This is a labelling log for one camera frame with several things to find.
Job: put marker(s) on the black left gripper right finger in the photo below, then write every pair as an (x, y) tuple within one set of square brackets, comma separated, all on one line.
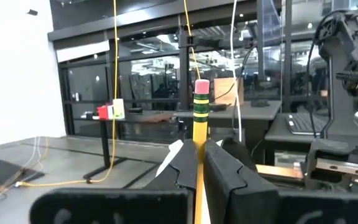
[(244, 202)]

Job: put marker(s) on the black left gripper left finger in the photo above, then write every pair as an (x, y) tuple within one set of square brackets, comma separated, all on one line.
[(104, 208)]

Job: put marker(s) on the yellow pencil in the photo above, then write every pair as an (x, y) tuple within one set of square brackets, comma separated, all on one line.
[(200, 130)]

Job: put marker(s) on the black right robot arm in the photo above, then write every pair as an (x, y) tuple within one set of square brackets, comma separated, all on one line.
[(340, 93)]

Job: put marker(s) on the black side table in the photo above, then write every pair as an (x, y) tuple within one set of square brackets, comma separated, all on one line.
[(105, 143)]

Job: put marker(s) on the grey laptop desk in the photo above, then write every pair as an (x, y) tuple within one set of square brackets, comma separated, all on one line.
[(275, 133)]

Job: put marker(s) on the grey monitor desk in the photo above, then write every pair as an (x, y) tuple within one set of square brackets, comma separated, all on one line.
[(253, 113)]

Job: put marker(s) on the black laptop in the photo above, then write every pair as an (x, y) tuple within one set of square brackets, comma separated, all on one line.
[(303, 124)]

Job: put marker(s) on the black power adapter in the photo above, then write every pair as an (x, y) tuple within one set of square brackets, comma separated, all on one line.
[(259, 103)]

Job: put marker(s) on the white and green box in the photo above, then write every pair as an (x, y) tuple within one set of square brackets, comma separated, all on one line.
[(119, 109)]

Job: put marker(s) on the black floor mat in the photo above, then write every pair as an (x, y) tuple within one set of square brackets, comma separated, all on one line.
[(5, 171)]

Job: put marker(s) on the brown cardboard box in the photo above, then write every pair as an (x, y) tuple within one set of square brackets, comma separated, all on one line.
[(225, 90)]

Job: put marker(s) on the computer monitor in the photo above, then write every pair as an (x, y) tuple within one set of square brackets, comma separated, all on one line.
[(260, 46)]

